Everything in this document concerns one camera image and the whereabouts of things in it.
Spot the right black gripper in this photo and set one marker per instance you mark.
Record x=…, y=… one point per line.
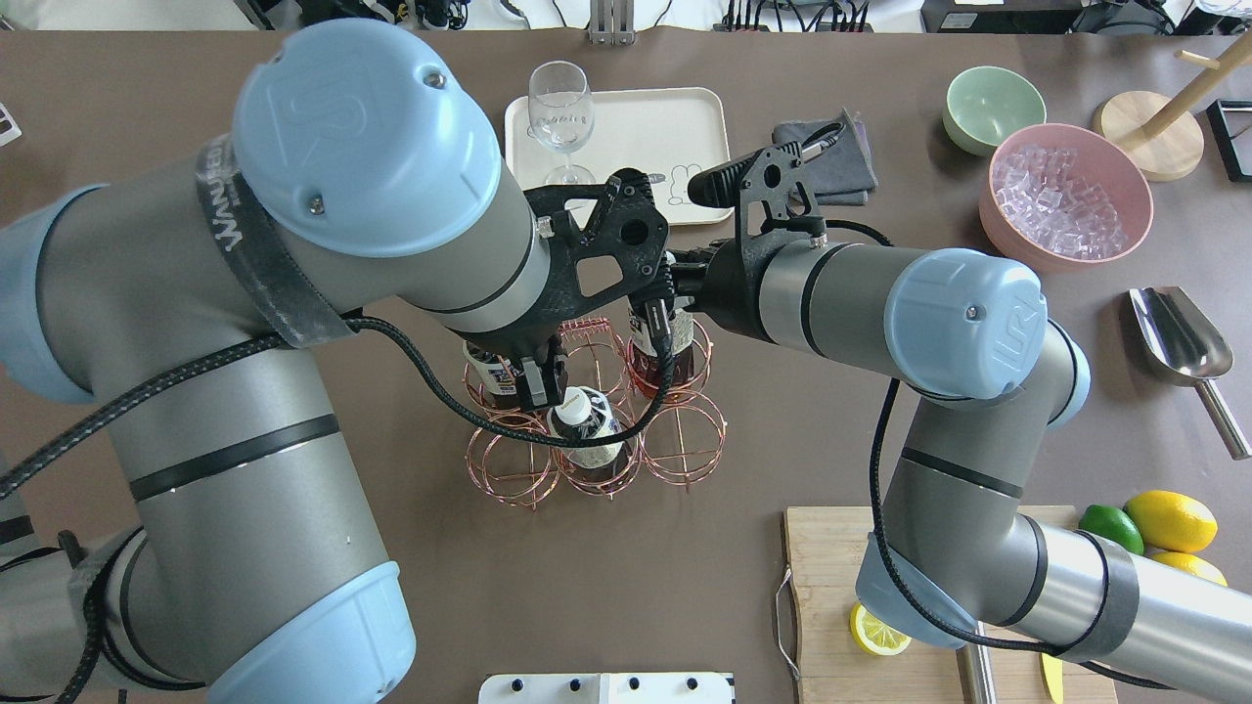
x=725, y=281

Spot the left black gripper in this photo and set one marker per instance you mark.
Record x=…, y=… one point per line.
x=515, y=339

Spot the copper wire bottle basket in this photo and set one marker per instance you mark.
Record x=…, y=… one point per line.
x=681, y=445

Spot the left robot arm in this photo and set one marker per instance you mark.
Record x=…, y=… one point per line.
x=357, y=169

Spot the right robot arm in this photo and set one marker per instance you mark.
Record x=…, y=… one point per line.
x=972, y=334

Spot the cream rabbit tray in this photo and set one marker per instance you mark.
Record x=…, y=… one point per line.
x=674, y=132

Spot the grey folded cloth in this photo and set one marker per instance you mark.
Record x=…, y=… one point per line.
x=843, y=175

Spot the clear wine glass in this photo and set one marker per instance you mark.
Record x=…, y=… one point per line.
x=561, y=117

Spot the bamboo cutting board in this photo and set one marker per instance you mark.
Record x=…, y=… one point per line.
x=825, y=546

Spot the green bowl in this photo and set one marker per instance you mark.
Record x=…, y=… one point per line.
x=984, y=105

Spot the pink bowl with ice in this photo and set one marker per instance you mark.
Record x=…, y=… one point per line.
x=1060, y=198

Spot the half lemon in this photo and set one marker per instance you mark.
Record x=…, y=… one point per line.
x=873, y=635

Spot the green lime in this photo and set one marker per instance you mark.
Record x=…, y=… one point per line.
x=1114, y=524

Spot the wooden mug tree stand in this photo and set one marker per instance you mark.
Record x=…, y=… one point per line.
x=1159, y=133

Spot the metal ice scoop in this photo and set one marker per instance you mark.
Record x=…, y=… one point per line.
x=1186, y=349

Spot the steel muddler black tip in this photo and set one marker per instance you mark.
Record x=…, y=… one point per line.
x=976, y=673

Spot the yellow plastic knife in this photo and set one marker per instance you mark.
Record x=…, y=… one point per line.
x=1053, y=676

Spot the upper yellow lemon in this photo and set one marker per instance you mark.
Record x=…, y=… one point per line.
x=1173, y=521

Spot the yellow lemon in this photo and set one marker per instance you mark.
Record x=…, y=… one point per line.
x=1173, y=521
x=1191, y=564

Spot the lower yellow lemon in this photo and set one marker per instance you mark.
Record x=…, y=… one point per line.
x=1191, y=564

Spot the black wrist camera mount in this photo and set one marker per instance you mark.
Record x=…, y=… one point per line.
x=616, y=219

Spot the aluminium frame post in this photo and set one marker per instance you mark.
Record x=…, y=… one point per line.
x=612, y=22

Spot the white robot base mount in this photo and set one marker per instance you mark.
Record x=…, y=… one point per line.
x=626, y=687

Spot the black frame object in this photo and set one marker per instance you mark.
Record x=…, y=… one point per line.
x=1230, y=122

